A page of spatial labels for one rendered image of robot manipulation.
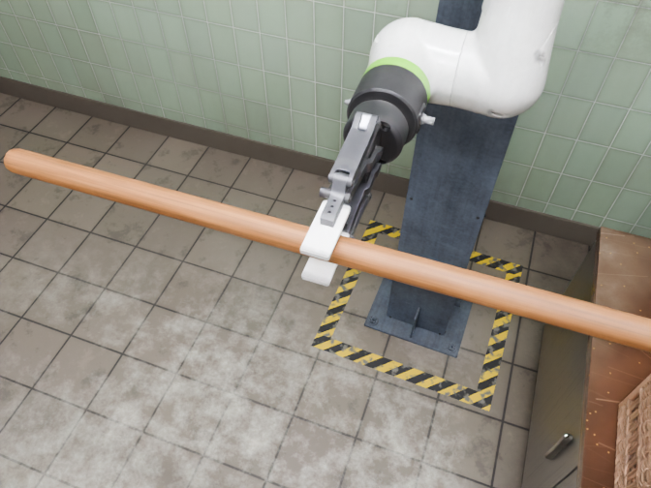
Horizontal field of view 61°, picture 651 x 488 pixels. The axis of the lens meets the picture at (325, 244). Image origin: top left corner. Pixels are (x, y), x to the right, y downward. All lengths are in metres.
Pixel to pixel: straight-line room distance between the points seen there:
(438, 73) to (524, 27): 0.11
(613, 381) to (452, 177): 0.55
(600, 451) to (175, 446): 1.14
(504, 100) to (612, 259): 0.80
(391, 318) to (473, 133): 0.85
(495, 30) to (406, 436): 1.28
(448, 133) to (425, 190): 0.19
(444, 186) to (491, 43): 0.68
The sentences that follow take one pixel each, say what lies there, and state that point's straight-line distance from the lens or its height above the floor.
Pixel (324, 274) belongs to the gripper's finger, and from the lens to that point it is 0.57.
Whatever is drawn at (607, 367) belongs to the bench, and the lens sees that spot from 1.32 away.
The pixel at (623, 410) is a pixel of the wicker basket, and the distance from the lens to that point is 1.27.
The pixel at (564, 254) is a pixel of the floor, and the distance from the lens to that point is 2.25.
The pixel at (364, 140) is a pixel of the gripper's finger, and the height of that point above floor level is 1.25.
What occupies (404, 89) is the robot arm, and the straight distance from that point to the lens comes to 0.70.
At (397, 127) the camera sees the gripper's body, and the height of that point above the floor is 1.22.
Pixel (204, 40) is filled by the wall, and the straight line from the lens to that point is 2.19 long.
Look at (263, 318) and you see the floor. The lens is 1.93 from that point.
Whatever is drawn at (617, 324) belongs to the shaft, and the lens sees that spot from 0.57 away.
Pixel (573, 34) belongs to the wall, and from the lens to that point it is 1.79.
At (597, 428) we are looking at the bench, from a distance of 1.25.
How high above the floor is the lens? 1.65
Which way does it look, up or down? 52 degrees down
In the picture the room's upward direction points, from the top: straight up
